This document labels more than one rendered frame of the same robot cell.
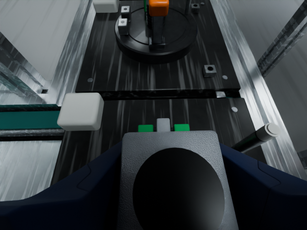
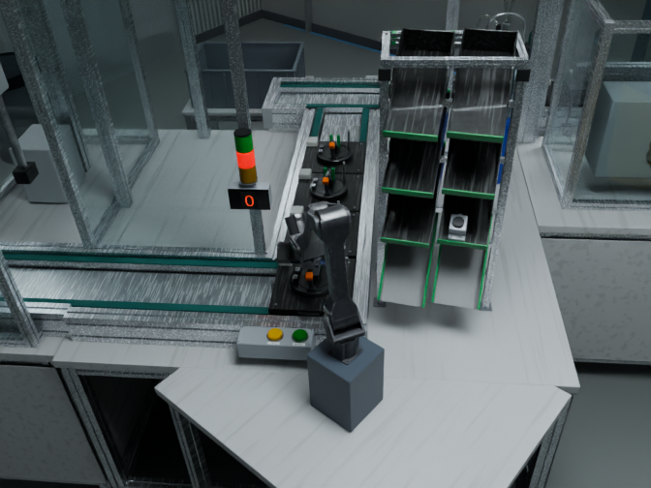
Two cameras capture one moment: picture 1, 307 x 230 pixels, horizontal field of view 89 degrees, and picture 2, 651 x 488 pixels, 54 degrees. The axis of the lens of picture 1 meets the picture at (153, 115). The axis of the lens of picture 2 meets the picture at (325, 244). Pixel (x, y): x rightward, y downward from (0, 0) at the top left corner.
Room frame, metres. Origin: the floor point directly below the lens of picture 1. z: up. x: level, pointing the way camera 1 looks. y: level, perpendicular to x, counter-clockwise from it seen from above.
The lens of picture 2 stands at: (-1.44, -0.24, 2.27)
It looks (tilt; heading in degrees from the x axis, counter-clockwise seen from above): 38 degrees down; 8
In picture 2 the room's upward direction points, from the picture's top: 3 degrees counter-clockwise
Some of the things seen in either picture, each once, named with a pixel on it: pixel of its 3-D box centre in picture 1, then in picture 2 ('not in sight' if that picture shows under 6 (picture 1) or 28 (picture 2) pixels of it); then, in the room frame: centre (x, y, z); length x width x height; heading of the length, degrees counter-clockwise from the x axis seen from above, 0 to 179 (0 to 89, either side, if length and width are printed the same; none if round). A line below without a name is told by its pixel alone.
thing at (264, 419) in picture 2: not in sight; (358, 394); (-0.31, -0.16, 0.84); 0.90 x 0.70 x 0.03; 55
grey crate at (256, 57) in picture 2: not in sight; (248, 75); (2.04, 0.63, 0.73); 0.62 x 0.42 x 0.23; 91
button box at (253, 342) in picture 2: not in sight; (275, 343); (-0.22, 0.07, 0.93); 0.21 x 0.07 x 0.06; 91
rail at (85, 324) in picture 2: not in sight; (215, 327); (-0.15, 0.27, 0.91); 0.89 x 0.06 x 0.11; 91
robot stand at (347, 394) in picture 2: not in sight; (346, 378); (-0.35, -0.13, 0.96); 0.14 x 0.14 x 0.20; 55
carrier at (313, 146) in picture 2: not in sight; (333, 146); (0.75, 0.00, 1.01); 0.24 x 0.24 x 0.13; 1
